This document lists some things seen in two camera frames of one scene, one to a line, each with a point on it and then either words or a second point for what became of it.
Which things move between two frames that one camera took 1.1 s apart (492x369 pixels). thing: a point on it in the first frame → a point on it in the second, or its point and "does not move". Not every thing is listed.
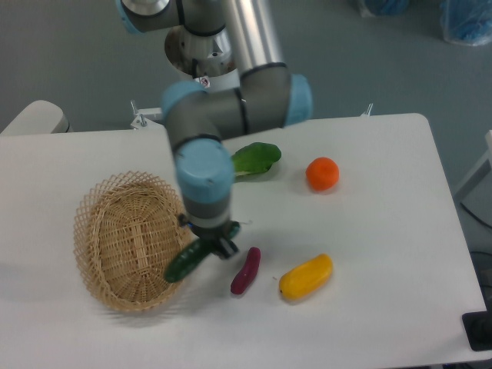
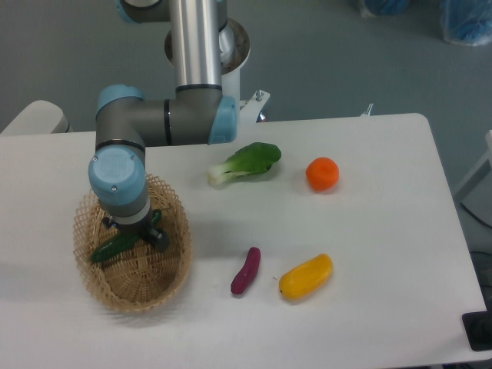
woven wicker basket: (127, 228) does not move
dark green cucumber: (187, 260) → (118, 244)
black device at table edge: (478, 327) does not move
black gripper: (221, 236) → (159, 237)
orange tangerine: (323, 173) does not move
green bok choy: (254, 157) does not move
